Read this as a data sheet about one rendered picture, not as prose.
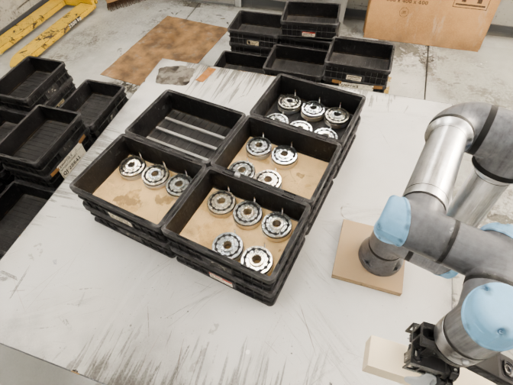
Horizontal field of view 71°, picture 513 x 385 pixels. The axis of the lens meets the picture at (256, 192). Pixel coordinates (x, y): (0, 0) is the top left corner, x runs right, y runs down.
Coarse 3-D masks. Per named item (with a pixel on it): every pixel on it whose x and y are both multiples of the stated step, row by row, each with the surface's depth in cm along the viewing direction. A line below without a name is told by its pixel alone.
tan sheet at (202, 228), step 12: (204, 204) 131; (192, 216) 128; (204, 216) 128; (264, 216) 127; (192, 228) 125; (204, 228) 125; (216, 228) 125; (228, 228) 124; (240, 228) 124; (192, 240) 122; (204, 240) 122; (252, 240) 121; (264, 240) 121; (288, 240) 121; (276, 252) 118
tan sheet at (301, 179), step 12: (240, 156) 144; (300, 156) 143; (228, 168) 141; (264, 168) 140; (276, 168) 140; (300, 168) 139; (312, 168) 139; (324, 168) 139; (288, 180) 136; (300, 180) 136; (312, 180) 135; (300, 192) 132; (312, 192) 132
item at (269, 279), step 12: (216, 168) 128; (240, 180) 124; (192, 192) 122; (276, 192) 120; (180, 204) 119; (300, 204) 117; (300, 228) 112; (180, 240) 111; (204, 252) 109; (216, 252) 108; (288, 252) 107; (228, 264) 107; (240, 264) 105; (276, 264) 105; (252, 276) 105; (264, 276) 103; (276, 276) 104
